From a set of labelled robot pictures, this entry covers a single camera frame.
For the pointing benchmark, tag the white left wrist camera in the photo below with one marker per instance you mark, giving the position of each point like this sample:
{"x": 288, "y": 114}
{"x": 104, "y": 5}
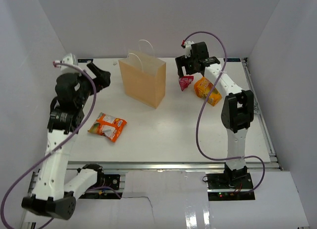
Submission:
{"x": 68, "y": 59}

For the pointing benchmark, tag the blue label corner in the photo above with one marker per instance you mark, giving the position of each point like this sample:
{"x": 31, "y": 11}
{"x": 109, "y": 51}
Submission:
{"x": 232, "y": 59}
{"x": 85, "y": 60}

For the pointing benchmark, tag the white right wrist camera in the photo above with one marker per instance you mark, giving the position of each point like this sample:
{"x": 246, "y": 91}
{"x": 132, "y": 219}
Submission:
{"x": 187, "y": 46}

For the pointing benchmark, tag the orange Fox's candy bag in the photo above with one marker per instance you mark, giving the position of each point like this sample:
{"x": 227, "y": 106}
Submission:
{"x": 108, "y": 126}

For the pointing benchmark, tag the brown paper bag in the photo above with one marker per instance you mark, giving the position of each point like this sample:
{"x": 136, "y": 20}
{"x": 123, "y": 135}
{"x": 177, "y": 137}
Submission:
{"x": 144, "y": 75}

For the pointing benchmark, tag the red snack packet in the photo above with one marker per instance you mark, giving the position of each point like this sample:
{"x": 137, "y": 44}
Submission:
{"x": 185, "y": 81}

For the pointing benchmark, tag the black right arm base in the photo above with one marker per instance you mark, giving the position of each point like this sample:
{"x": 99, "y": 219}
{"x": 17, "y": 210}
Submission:
{"x": 220, "y": 189}

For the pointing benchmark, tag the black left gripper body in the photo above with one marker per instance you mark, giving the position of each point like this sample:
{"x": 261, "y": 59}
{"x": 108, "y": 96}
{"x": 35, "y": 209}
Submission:
{"x": 90, "y": 86}

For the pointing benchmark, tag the orange yellow candy bag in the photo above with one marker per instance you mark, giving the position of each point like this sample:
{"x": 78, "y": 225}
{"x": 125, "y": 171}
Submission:
{"x": 202, "y": 88}

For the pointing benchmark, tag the blue label right corner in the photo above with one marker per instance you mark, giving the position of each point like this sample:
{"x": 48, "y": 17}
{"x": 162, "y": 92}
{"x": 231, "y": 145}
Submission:
{"x": 232, "y": 59}

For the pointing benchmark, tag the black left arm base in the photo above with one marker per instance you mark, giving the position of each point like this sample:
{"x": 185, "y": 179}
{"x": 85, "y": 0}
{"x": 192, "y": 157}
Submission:
{"x": 109, "y": 189}

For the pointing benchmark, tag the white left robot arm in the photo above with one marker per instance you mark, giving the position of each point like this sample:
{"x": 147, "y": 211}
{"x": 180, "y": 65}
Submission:
{"x": 51, "y": 196}

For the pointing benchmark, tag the blue label left corner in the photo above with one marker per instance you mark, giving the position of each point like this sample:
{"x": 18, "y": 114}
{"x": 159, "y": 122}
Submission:
{"x": 85, "y": 60}

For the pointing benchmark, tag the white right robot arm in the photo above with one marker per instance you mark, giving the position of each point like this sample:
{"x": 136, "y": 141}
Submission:
{"x": 238, "y": 106}

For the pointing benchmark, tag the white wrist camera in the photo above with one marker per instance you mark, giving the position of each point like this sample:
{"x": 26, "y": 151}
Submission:
{"x": 68, "y": 59}
{"x": 187, "y": 46}

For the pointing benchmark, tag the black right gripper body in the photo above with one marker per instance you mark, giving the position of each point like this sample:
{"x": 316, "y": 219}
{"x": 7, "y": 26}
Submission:
{"x": 192, "y": 68}

